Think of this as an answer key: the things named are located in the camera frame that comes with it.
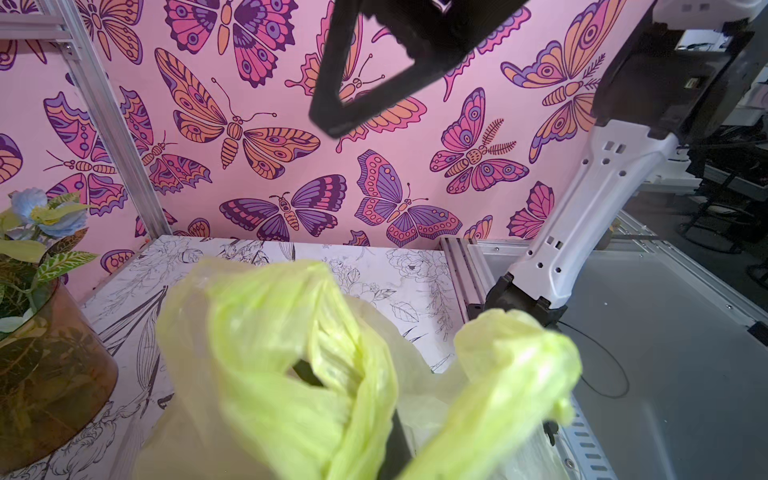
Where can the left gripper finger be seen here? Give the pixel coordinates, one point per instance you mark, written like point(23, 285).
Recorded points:
point(398, 453)

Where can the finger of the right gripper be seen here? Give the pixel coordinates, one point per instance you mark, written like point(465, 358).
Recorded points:
point(436, 35)

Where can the yellow-green plastic bag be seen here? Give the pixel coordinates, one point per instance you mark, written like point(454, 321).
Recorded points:
point(277, 374)

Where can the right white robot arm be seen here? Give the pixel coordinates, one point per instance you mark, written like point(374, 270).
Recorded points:
point(681, 72)

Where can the potted plant with yellow-green leaves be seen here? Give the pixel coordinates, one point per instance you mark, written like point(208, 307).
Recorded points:
point(56, 374)

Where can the aluminium front rail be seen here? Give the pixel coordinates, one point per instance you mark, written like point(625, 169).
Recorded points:
point(522, 421)

